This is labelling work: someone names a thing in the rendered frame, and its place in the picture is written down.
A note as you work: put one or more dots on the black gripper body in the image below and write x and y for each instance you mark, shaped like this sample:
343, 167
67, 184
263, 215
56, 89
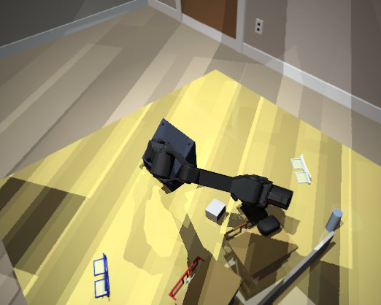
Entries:
266, 225

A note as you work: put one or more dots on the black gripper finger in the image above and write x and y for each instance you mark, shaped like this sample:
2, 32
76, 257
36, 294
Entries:
245, 212
252, 220

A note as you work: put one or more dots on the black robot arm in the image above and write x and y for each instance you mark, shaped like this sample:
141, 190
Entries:
250, 189

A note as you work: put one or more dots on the brown glasses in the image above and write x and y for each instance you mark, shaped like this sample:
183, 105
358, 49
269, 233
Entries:
233, 232

